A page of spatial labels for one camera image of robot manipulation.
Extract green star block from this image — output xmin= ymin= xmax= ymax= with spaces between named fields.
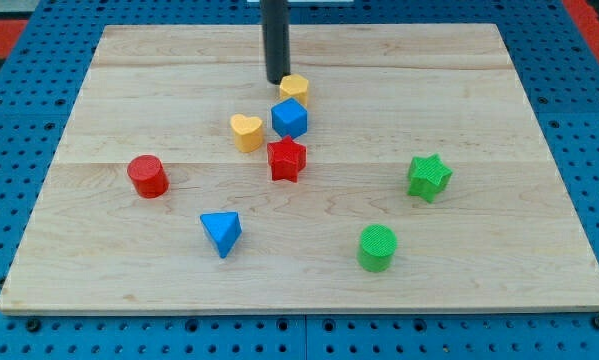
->
xmin=407 ymin=154 xmax=453 ymax=203

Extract blue cube block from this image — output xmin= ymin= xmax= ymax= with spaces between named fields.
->
xmin=271 ymin=98 xmax=308 ymax=138

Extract blue triangle block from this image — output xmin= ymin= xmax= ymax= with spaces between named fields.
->
xmin=200 ymin=212 xmax=242 ymax=258

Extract red cylinder block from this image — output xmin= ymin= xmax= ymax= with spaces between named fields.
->
xmin=127 ymin=154 xmax=170 ymax=198

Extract yellow hexagon block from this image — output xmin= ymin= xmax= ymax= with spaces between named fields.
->
xmin=279 ymin=74 xmax=309 ymax=107

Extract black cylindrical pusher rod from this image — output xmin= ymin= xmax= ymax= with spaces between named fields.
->
xmin=260 ymin=0 xmax=291 ymax=85

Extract yellow heart block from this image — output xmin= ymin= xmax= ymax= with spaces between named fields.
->
xmin=230 ymin=114 xmax=264 ymax=153

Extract red star block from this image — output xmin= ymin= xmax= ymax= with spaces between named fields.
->
xmin=267 ymin=135 xmax=307 ymax=182

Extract green cylinder block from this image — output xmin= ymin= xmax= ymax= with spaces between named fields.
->
xmin=357 ymin=224 xmax=398 ymax=272

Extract light wooden board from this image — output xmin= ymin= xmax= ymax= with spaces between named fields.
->
xmin=0 ymin=23 xmax=599 ymax=316

